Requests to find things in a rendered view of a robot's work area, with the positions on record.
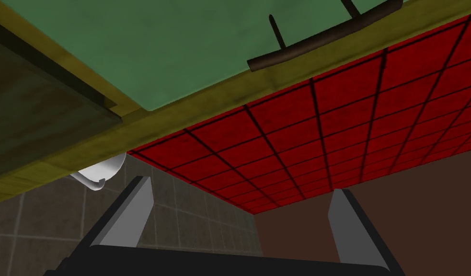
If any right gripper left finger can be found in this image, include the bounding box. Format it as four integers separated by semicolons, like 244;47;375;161
75;176;155;248

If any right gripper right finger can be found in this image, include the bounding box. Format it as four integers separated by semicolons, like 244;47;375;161
327;188;393;269

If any green cupboard door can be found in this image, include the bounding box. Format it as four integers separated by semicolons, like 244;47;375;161
0;0;391;112

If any dark brown bar handle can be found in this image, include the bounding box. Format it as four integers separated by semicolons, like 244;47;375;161
246;0;404;73

